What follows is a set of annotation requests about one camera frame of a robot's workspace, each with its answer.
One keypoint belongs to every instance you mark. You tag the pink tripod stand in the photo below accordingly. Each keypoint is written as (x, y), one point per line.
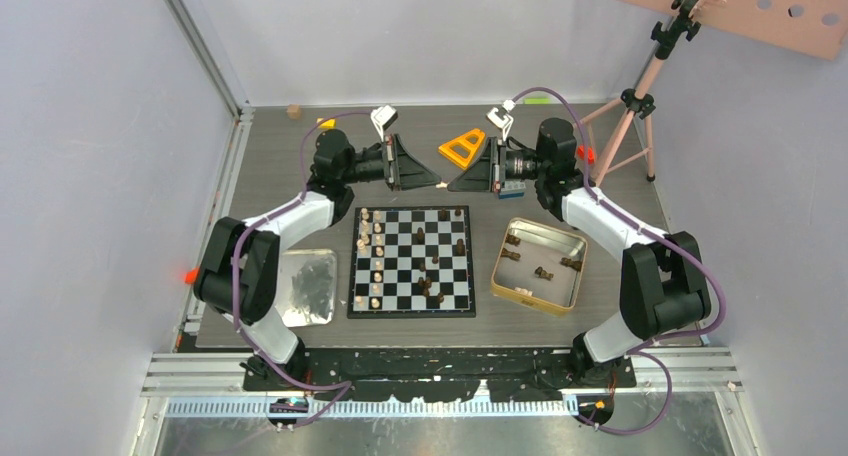
(637, 104)

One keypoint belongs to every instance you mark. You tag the small yellow block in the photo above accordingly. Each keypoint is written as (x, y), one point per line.
(326, 123)

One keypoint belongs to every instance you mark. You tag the silver tin lid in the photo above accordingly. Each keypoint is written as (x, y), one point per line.
(306, 287)

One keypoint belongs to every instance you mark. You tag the red block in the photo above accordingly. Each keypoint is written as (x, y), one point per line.
(584, 153)

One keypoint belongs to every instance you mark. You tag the yellow triangle toy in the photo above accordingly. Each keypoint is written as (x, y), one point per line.
(463, 149)

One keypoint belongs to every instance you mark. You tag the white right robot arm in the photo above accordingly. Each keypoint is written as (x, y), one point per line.
(661, 285)

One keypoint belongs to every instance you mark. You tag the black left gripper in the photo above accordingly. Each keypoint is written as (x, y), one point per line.
(405, 172)

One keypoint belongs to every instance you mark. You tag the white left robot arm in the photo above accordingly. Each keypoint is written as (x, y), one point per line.
(238, 273)

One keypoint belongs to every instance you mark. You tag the orange block on rail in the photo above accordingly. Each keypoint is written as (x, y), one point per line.
(191, 276)

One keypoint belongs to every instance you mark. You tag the dark pawn in tin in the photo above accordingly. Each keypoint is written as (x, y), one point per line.
(573, 264)

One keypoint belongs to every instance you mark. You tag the pink perforated board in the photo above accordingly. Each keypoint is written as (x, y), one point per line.
(813, 27)

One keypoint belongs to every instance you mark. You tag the dark chess piece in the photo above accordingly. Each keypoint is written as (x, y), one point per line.
(460, 248)

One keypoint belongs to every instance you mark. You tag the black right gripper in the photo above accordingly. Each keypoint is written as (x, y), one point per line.
(490, 171)

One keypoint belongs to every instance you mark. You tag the gold square metal tin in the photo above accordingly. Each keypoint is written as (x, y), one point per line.
(528, 272)

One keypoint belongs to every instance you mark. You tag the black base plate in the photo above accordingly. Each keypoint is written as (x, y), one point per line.
(520, 374)

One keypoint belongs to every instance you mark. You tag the black and white chessboard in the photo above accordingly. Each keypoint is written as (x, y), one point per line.
(403, 263)

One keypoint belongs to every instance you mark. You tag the blue and grey lego block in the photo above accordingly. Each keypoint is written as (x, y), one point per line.
(511, 189)

